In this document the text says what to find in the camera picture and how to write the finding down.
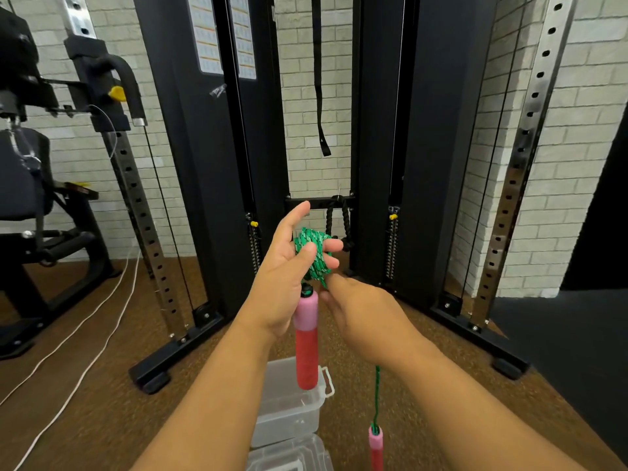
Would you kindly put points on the person's right hand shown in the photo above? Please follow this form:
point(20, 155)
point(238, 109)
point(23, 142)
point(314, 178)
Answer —
point(373, 323)

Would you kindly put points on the person's left hand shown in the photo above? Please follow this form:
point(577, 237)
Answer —
point(274, 289)

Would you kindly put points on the person's left thumb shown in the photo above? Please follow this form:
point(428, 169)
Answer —
point(294, 223)

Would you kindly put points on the person's left middle finger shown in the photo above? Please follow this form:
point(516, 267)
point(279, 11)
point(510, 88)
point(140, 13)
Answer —
point(329, 261)

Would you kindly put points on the person's right fingers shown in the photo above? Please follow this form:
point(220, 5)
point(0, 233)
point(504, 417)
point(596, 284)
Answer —
point(337, 289)

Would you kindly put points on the person's left forearm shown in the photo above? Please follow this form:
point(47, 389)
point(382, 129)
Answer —
point(211, 412)

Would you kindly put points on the person's right forearm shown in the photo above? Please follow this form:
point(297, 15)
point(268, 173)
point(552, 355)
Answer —
point(471, 416)

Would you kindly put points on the clear plastic storage box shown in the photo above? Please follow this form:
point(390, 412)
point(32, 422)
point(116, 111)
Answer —
point(284, 412)

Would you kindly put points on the clear plastic box lid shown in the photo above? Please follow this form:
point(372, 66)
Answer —
point(294, 458)

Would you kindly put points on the white instruction placard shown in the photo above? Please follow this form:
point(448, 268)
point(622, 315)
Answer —
point(244, 44)
point(206, 39)

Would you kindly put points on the black pulley carriage, yellow knob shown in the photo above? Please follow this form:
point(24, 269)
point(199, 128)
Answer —
point(95, 68)

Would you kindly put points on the black seated gym machine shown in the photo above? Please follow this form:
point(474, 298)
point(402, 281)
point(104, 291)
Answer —
point(24, 181)

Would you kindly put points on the perforated steel upright rail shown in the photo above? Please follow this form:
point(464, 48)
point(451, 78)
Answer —
point(520, 156)
point(135, 196)

